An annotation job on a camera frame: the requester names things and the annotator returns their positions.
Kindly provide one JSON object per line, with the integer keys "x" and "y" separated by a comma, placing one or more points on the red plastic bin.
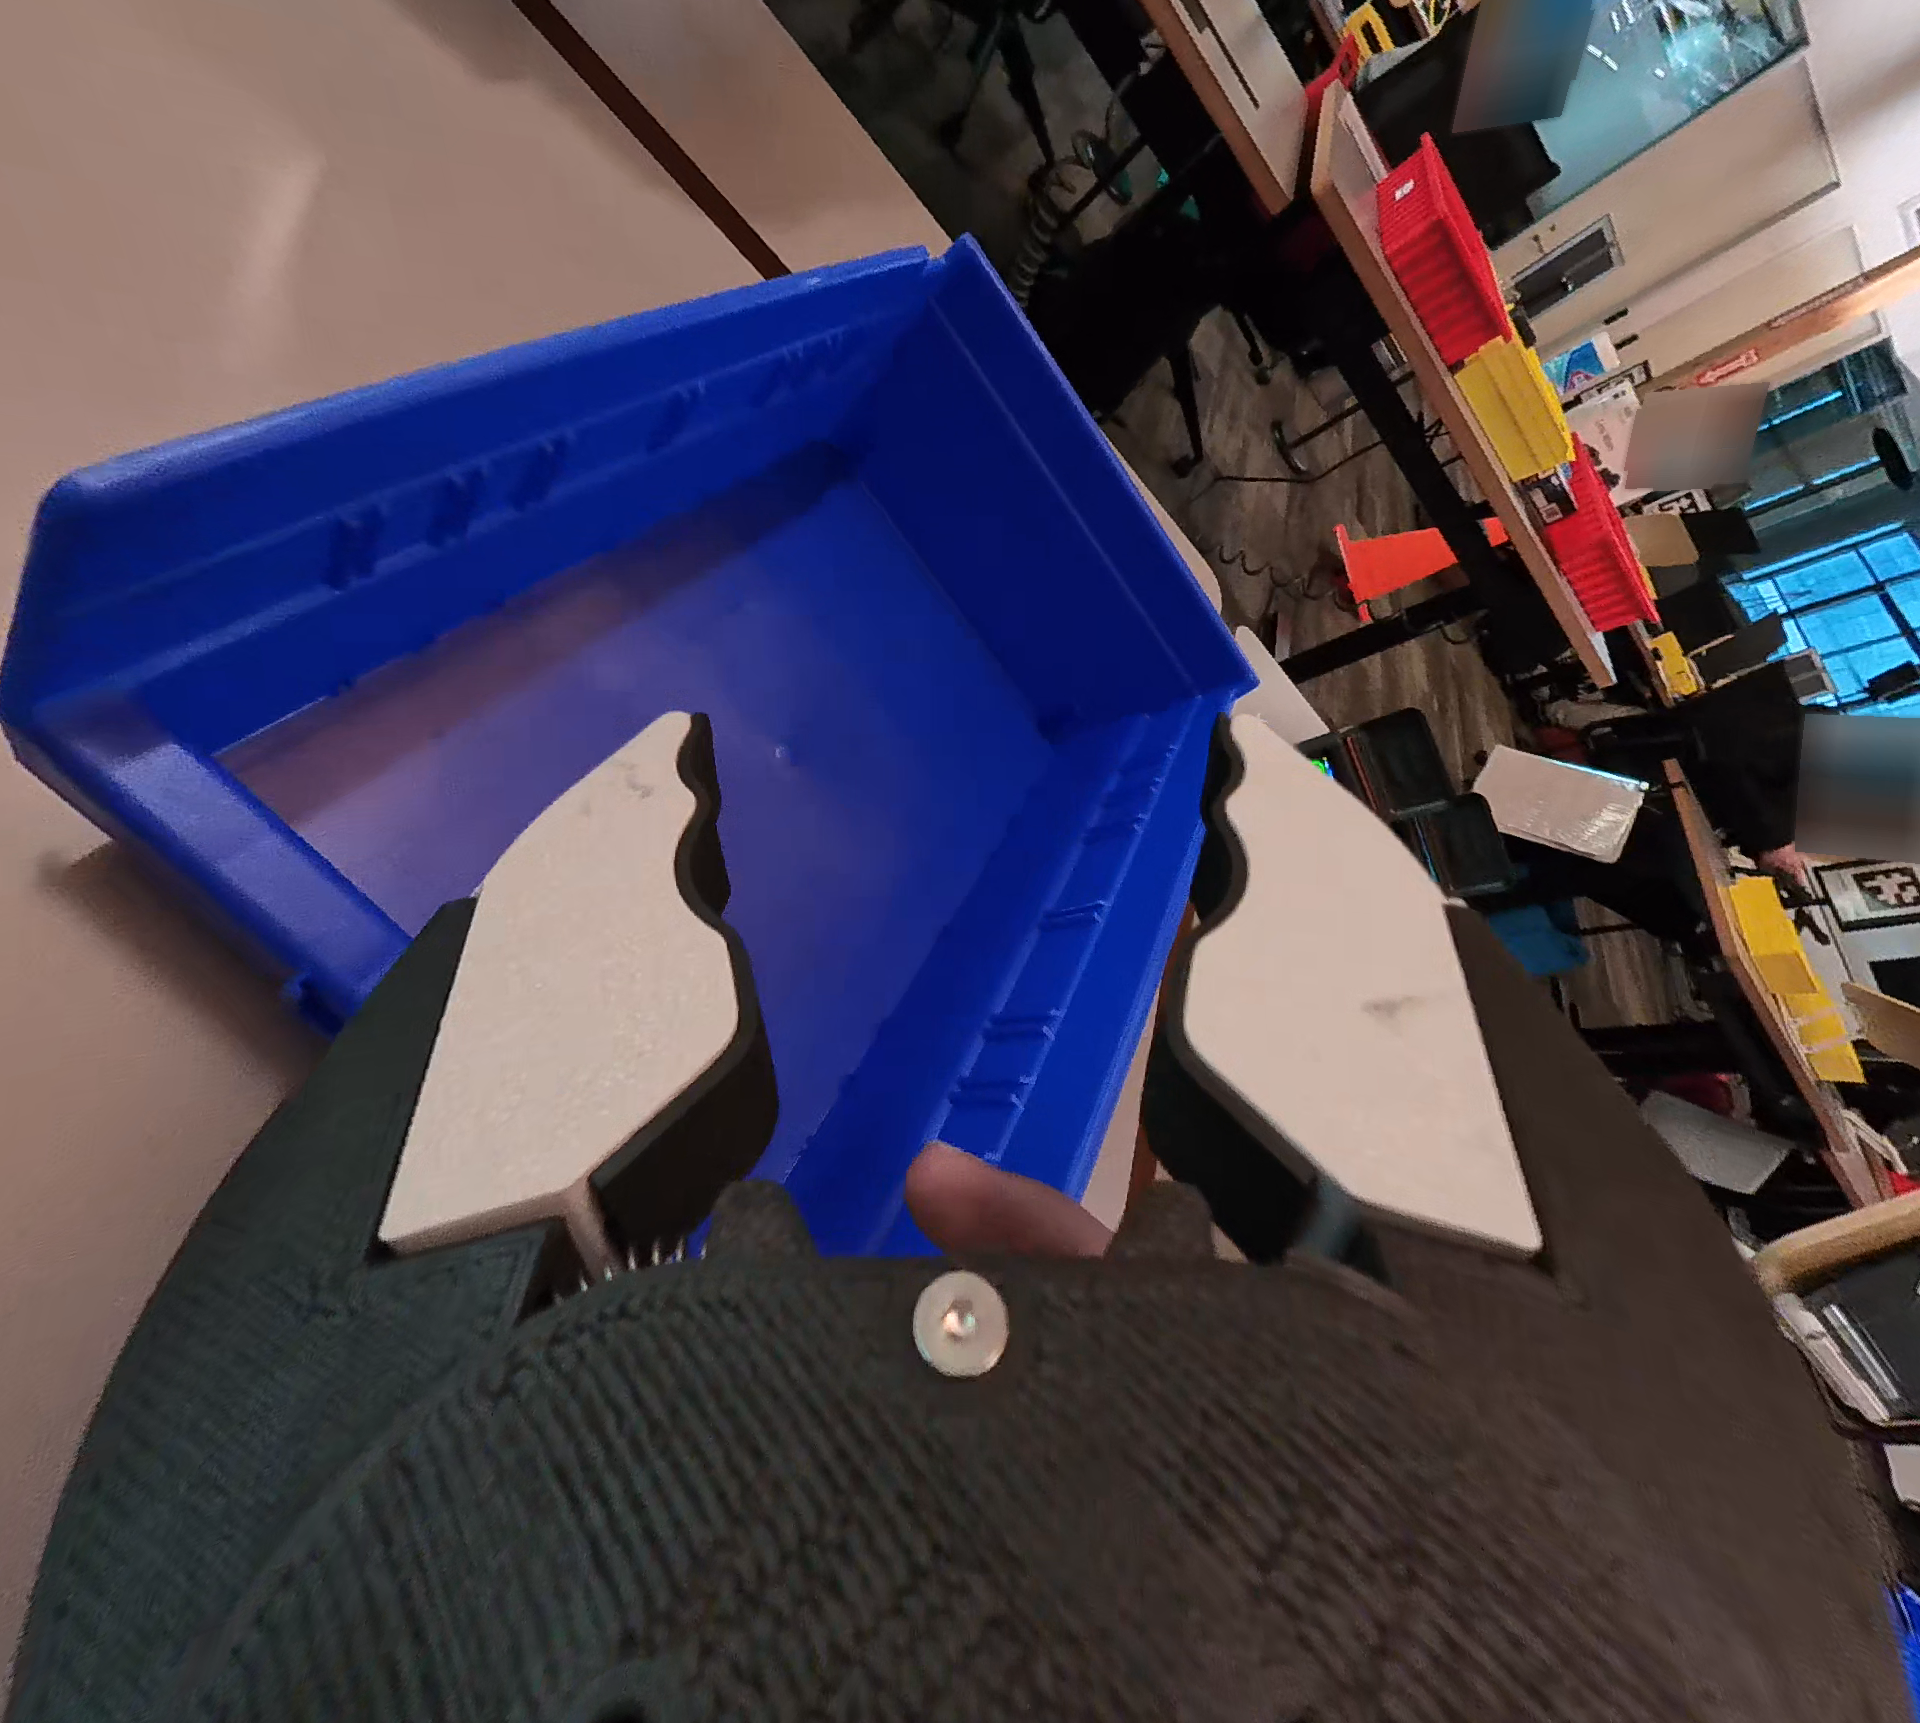
{"x": 1440, "y": 253}
{"x": 1602, "y": 547}

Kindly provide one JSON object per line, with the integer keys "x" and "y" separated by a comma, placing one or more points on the person's right hand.
{"x": 990, "y": 1202}

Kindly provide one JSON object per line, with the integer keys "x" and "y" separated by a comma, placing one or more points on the stack of yellow bins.
{"x": 1779, "y": 959}

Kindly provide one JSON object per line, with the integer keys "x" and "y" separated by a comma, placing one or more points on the long wooden table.
{"x": 1201, "y": 13}

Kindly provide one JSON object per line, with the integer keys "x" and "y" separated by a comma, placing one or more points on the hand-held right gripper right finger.
{"x": 1335, "y": 1005}

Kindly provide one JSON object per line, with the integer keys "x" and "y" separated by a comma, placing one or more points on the wooden table with bins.
{"x": 1485, "y": 509}

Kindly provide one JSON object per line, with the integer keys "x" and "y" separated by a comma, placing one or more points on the yellow plastic bin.
{"x": 1515, "y": 403}

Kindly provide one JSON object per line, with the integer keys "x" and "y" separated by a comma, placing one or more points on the silver flat panel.
{"x": 1561, "y": 805}

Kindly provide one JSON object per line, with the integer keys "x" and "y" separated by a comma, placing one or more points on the black and white marker tag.
{"x": 1882, "y": 895}

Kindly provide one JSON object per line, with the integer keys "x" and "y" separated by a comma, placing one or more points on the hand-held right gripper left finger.
{"x": 585, "y": 989}

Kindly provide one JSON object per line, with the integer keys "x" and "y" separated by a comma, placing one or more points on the blue plastic bin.
{"x": 841, "y": 645}

